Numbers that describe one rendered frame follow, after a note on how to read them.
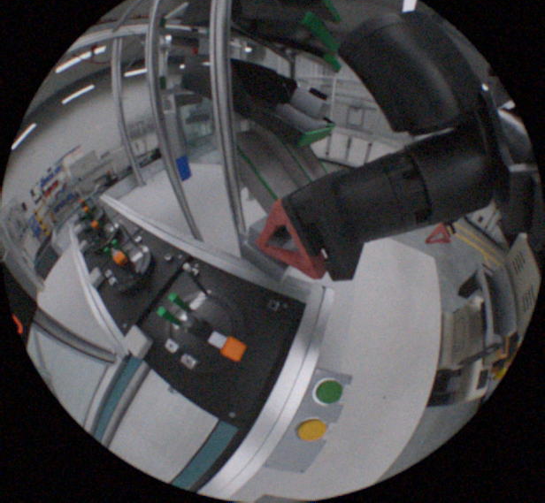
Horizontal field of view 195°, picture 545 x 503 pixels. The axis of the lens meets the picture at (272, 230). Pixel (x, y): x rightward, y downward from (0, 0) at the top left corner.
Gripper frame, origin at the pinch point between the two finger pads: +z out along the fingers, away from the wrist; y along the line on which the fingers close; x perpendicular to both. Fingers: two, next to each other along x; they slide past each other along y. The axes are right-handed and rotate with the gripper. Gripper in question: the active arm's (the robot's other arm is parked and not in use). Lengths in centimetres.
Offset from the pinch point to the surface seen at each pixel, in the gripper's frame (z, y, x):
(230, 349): 1.1, 11.6, 6.3
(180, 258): 25.3, 5.9, -3.3
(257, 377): 5.5, 11.6, 16.3
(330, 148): 92, -381, -59
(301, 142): -5.4, -5.9, -8.4
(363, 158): 35, -390, -3
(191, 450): 9.8, 33.9, 24.3
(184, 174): 76, -28, -48
